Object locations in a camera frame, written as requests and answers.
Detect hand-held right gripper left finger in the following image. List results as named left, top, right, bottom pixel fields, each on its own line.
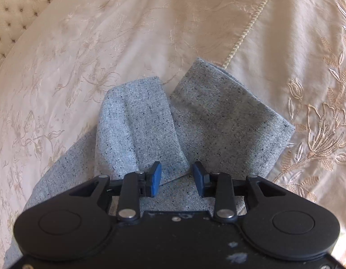
left=69, top=161, right=162, bottom=223

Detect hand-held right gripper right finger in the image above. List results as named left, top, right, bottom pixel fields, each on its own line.
left=192, top=161, right=284, bottom=224

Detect grey speckled pants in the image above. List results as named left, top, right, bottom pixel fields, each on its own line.
left=3, top=57, right=296, bottom=269

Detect cream embroidered bedspread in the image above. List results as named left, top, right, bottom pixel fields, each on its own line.
left=0, top=0, right=346, bottom=269

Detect beige tufted headboard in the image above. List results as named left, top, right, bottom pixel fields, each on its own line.
left=0, top=0, right=84, bottom=72

